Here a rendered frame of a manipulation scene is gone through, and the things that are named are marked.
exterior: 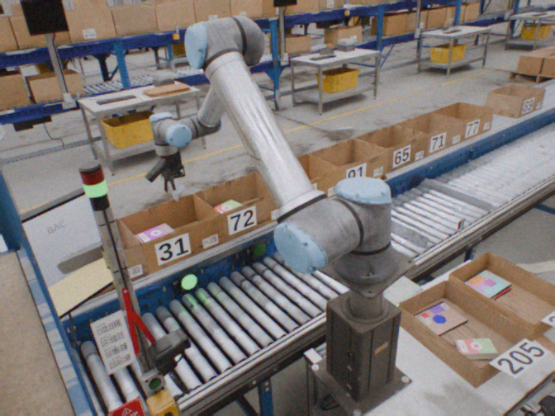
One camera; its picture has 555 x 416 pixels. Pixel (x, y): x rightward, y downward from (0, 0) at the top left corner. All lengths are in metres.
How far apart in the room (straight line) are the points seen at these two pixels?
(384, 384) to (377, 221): 0.67
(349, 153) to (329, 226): 1.85
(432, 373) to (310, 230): 0.86
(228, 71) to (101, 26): 5.23
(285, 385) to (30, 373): 2.22
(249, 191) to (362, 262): 1.33
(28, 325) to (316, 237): 0.71
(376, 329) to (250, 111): 0.75
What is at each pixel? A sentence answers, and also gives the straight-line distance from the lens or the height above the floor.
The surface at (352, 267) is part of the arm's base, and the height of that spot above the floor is 1.29.
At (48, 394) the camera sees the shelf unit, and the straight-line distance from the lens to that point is 0.44.
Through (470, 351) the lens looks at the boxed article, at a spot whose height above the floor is 0.79.
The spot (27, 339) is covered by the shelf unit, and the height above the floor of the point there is 1.74.
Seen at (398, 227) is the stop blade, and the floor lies 0.78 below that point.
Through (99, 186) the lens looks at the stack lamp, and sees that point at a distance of 1.11.
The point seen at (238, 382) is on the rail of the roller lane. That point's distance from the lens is 1.74.
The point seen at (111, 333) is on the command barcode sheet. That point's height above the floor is 1.19.
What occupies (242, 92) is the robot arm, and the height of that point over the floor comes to 1.77.
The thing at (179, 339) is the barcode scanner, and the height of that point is 1.09.
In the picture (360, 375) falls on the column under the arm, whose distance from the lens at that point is 1.50.
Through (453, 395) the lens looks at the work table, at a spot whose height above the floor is 0.75.
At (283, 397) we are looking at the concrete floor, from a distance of 2.57.
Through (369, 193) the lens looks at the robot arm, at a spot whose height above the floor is 1.52.
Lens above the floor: 2.04
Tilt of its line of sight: 29 degrees down
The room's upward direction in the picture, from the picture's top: 4 degrees counter-clockwise
